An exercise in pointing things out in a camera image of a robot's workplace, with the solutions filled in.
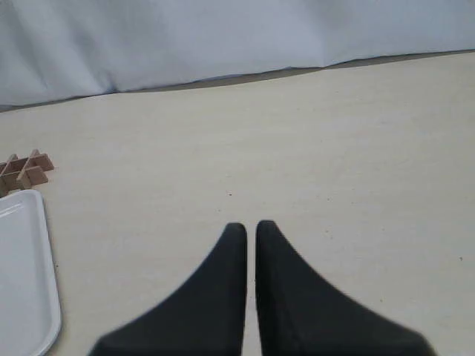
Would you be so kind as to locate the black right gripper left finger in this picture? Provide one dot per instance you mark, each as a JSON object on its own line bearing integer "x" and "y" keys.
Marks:
{"x": 205, "y": 316}

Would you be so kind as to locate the white backdrop curtain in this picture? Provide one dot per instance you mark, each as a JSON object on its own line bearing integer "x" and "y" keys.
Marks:
{"x": 55, "y": 50}

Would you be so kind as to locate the white plastic tray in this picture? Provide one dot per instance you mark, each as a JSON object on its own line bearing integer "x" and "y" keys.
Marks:
{"x": 30, "y": 308}

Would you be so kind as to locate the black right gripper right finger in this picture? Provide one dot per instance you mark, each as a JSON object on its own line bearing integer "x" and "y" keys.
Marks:
{"x": 300, "y": 313}

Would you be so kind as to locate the wooden block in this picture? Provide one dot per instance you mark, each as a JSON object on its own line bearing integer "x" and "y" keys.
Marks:
{"x": 23, "y": 173}

